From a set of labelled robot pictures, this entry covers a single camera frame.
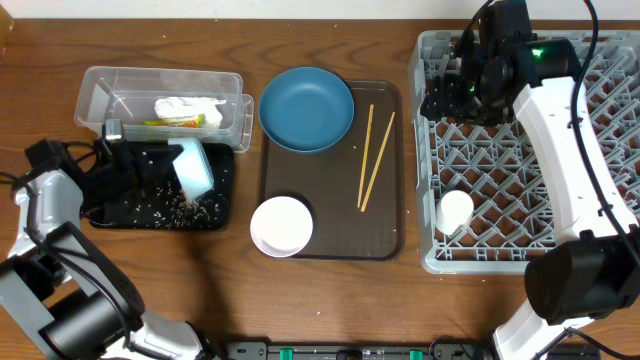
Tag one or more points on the dark blue plate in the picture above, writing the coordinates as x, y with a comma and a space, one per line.
306, 109

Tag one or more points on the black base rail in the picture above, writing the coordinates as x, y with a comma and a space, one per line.
443, 348

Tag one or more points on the clear plastic bin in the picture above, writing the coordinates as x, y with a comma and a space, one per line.
130, 93

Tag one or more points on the yellow snack wrapper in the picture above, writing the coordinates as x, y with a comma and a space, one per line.
192, 121

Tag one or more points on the light blue bowl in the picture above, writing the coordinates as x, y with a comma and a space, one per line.
192, 168

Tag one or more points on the white cup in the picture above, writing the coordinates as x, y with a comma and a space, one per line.
454, 211

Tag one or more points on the white tissue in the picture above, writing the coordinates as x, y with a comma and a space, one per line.
172, 107

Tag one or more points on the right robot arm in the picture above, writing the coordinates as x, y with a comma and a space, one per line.
509, 73

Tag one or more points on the right wooden chopstick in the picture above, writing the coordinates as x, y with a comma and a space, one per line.
378, 162

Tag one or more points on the grey dishwasher rack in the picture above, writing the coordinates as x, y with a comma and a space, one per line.
512, 222

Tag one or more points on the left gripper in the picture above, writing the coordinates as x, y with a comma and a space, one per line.
151, 163

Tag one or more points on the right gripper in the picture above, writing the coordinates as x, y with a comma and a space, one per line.
443, 96

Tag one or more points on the brown serving tray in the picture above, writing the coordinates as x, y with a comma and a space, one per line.
328, 182

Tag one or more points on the black tray bin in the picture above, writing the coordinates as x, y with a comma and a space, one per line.
220, 170

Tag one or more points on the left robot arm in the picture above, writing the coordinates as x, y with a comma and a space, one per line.
65, 294

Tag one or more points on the scattered rice grains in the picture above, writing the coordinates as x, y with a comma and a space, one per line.
180, 210

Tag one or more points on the wooden chopstick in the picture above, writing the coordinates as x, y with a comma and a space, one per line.
365, 155
378, 162

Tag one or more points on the left wooden chopstick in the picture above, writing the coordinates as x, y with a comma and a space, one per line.
365, 155

